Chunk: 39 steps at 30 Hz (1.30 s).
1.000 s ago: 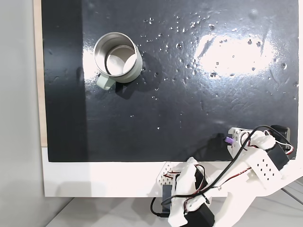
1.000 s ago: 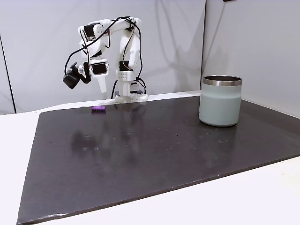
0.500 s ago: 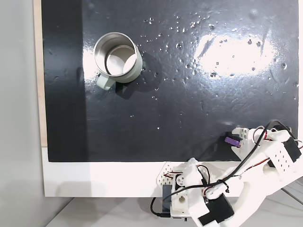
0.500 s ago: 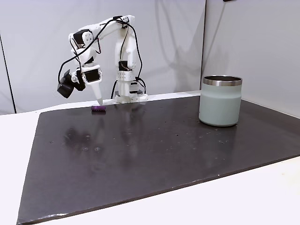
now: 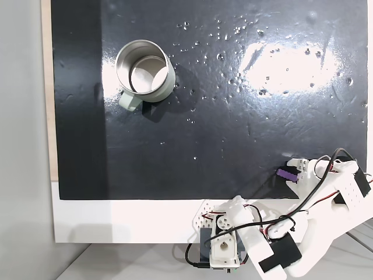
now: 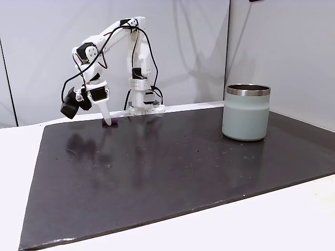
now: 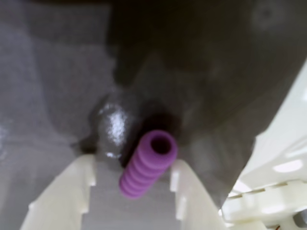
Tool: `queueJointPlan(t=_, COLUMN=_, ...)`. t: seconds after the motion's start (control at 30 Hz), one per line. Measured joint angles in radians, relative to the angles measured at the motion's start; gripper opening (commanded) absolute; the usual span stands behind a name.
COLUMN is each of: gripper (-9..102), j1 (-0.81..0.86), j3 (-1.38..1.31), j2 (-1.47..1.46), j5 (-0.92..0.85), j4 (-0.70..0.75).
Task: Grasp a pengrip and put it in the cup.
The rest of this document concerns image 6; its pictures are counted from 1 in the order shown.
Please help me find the pale green steel-rimmed cup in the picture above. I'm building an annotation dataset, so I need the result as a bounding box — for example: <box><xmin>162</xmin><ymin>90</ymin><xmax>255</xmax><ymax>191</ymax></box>
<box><xmin>221</xmin><ymin>84</ymin><xmax>271</xmax><ymax>142</ymax></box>

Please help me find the black camera box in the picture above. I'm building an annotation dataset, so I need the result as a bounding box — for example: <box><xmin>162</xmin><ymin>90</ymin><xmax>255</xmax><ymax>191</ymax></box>
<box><xmin>60</xmin><ymin>87</ymin><xmax>93</xmax><ymax>120</ymax></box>

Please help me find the dark brown table mat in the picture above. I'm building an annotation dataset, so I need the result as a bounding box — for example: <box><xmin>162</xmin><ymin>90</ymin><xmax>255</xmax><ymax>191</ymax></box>
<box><xmin>18</xmin><ymin>106</ymin><xmax>335</xmax><ymax>251</ymax></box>

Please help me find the black camera cable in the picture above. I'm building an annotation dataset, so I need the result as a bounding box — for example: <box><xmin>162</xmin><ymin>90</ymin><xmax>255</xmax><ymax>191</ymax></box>
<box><xmin>61</xmin><ymin>25</ymin><xmax>165</xmax><ymax>107</ymax></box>

